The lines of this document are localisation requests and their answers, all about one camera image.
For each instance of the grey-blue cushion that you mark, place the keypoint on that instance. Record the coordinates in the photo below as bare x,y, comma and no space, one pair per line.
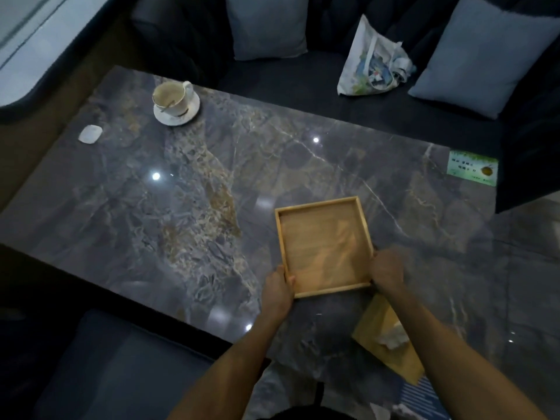
481,54
267,24

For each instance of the gold spoon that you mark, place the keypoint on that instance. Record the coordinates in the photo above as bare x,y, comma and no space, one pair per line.
168,104

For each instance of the person's left forearm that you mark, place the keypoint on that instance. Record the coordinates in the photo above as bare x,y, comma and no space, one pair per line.
232,367

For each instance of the dark blue chair seat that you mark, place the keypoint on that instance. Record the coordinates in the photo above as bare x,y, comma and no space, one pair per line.
118,371

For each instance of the white coffee cup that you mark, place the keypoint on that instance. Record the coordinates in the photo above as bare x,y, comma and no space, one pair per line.
172,97

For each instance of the blue striped paper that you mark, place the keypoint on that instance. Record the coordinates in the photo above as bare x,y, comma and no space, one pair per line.
422,400

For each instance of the crumpled white napkin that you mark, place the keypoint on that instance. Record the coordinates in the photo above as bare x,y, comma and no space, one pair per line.
90,134

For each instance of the person's left thumb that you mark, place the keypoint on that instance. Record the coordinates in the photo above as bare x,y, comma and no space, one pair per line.
289,279

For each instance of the white printed tote bag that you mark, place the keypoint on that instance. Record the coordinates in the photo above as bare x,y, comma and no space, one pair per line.
372,61

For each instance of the wooden tissue box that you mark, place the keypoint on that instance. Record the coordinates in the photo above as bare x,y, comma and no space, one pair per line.
389,343

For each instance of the green table sticker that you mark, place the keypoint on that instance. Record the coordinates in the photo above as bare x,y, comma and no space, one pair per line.
472,168

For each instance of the white tissue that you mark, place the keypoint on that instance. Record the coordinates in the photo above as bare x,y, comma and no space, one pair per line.
393,336

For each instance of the square wooden tray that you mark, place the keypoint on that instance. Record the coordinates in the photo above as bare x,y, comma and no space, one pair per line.
323,246

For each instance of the person's left hand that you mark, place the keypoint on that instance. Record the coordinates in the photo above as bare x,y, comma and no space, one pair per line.
276,293

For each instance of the person's right fingers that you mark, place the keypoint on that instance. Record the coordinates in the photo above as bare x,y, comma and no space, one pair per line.
374,269

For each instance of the white saucer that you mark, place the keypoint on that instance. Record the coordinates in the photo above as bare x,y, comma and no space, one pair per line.
176,112

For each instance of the dark sofa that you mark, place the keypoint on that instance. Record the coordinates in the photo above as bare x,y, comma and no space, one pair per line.
350,83

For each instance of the person's right hand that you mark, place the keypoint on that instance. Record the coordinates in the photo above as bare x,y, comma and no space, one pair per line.
387,270

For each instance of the person's right forearm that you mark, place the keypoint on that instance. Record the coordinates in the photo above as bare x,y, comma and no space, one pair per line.
450,358

